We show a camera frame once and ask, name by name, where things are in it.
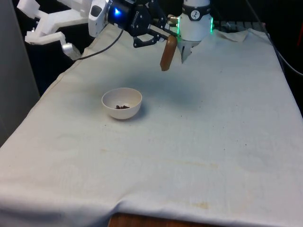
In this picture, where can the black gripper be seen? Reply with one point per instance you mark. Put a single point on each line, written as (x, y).
(132, 16)

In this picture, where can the brown cup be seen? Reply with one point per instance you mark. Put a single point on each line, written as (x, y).
(168, 53)

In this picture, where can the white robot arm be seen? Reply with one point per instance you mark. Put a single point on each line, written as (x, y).
(194, 26)

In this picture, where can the coffee beans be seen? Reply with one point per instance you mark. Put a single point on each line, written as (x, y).
(122, 107)

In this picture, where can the white bowl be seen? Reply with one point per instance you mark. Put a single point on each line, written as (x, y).
(123, 113)

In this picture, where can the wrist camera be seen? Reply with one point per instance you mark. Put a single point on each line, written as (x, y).
(97, 21)

